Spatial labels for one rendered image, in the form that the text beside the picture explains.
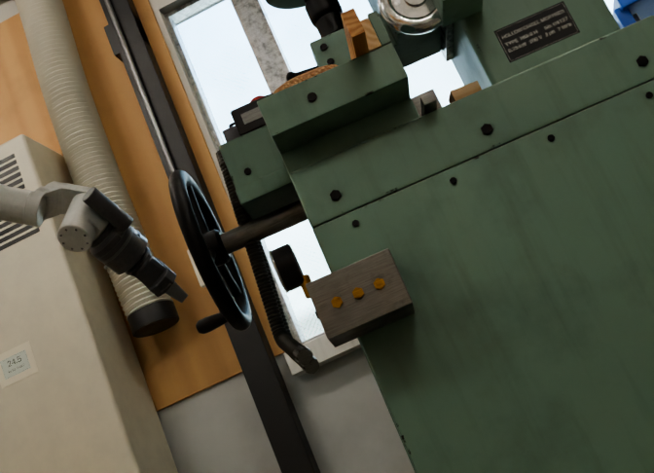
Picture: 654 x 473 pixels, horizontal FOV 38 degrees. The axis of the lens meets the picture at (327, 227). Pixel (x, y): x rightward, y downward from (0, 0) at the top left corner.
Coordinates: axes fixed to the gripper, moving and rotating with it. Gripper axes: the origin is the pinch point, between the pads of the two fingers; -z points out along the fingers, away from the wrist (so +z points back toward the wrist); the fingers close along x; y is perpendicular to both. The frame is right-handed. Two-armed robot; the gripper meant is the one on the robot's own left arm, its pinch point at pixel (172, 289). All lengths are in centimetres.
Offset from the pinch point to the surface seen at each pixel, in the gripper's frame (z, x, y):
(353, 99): 20, 57, 38
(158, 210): -29, -128, 12
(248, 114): 20.5, 26.3, 31.5
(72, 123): 8, -141, 16
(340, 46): 17, 28, 51
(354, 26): 28, 58, 45
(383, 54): 21, 56, 46
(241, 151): 17.9, 28.5, 25.9
